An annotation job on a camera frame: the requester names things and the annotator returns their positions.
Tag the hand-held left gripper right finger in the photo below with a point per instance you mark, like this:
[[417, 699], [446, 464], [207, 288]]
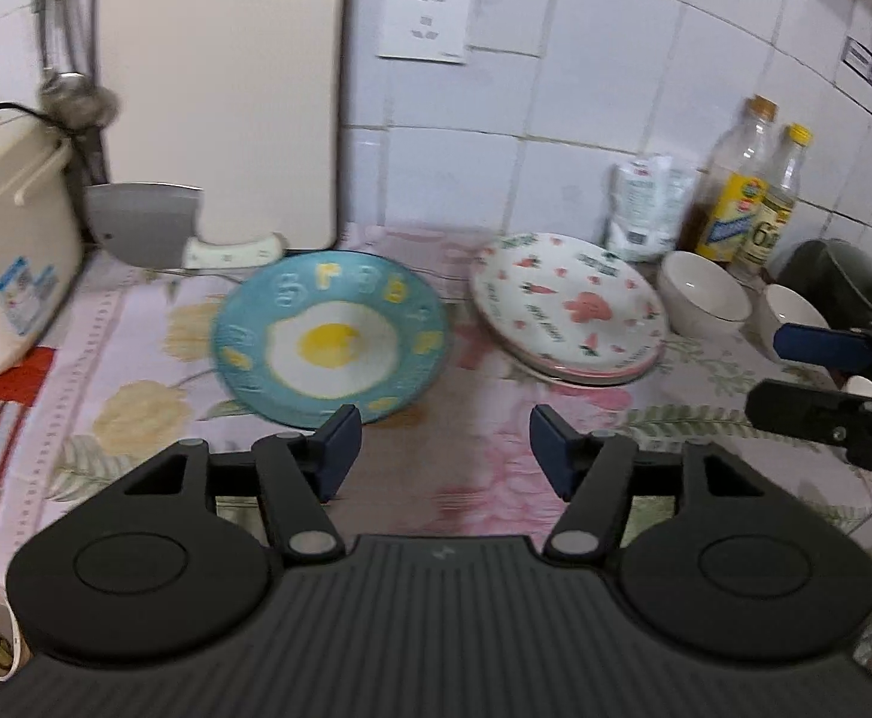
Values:
[[552, 450]]

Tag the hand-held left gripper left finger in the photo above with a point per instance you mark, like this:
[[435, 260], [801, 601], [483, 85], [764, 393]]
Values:
[[342, 450]]

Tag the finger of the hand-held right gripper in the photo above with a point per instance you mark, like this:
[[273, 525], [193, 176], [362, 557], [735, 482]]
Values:
[[795, 411], [817, 345]]

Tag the white ribbed bowl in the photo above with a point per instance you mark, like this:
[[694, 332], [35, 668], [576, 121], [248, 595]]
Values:
[[705, 292], [869, 390], [787, 310]]

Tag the pink plate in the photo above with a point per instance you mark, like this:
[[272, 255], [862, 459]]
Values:
[[604, 378]]

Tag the blue fried egg plate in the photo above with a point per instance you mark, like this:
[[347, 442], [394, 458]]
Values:
[[331, 344]]

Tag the white carrot print plate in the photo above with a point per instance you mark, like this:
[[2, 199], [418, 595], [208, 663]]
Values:
[[570, 299]]

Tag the dark cooking pot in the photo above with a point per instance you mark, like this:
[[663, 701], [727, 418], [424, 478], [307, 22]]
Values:
[[840, 284]]

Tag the floral tablecloth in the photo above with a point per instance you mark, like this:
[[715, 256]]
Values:
[[465, 419]]

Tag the clear vinegar bottle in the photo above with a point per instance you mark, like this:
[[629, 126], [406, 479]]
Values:
[[776, 224]]

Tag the yellow label oil bottle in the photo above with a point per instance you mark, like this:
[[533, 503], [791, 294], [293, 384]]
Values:
[[735, 209]]

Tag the white salt bag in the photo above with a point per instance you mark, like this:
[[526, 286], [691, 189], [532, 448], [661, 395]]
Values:
[[645, 209]]

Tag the cream cutting board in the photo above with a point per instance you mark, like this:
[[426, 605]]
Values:
[[226, 90]]

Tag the cream rice cooker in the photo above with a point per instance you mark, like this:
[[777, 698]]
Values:
[[9, 254]]

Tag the hanging metal ladle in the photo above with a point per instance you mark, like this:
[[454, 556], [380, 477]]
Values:
[[69, 90]]

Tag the small wall sticker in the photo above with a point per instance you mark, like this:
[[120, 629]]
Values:
[[860, 61]]

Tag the white wall socket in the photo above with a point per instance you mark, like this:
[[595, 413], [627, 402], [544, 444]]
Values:
[[424, 15]]

